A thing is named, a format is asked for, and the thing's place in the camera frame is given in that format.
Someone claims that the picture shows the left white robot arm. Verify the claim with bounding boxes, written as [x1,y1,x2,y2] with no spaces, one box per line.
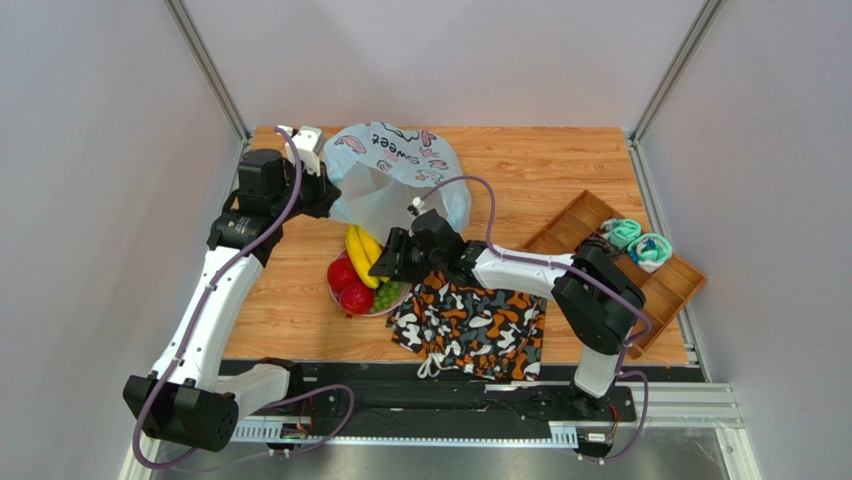
[123,148,340,452]

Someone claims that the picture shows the green grape bunch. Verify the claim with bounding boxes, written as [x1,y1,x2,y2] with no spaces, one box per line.
[370,281,408,313]

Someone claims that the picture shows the wooden compartment tray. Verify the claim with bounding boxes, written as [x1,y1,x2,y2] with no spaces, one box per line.
[521,190,706,361]

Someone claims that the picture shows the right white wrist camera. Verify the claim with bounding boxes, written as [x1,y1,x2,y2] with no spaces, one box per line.
[407,197,426,217]

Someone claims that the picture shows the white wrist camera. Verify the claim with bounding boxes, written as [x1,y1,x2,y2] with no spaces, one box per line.
[407,197,426,217]
[291,126,326,177]

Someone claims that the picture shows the camouflage patterned cloth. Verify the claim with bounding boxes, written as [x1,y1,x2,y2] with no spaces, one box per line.
[387,273,547,381]

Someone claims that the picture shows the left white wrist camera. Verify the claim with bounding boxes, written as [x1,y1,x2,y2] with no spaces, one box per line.
[291,126,326,177]

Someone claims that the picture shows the red apple front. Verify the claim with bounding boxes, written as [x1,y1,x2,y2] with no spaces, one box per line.
[338,281,375,317]

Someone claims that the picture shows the light blue plastic bag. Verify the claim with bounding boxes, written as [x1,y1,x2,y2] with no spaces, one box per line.
[322,121,472,242]

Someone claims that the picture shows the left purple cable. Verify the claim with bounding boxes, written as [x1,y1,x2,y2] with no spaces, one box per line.
[131,126,355,471]

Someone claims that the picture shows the red apple left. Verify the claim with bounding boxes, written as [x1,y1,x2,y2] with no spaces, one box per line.
[326,256,360,294]

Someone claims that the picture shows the yellow banana bunch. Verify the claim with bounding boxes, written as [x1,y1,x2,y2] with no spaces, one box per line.
[345,224,387,290]

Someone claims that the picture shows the pink plate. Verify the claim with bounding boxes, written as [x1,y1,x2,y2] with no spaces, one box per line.
[326,250,412,317]

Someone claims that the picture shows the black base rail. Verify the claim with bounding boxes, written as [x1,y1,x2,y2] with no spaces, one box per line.
[270,362,642,440]

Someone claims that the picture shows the teal white sock roll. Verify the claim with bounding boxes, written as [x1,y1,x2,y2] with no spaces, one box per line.
[626,233,673,274]

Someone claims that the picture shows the red apple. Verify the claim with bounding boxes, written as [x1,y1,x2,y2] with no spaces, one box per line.
[338,281,375,317]
[326,256,360,294]

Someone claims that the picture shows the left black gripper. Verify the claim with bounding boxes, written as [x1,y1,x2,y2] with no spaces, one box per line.
[271,158,341,224]

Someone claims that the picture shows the teal sock roll left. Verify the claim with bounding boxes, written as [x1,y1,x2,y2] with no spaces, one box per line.
[600,218,642,250]

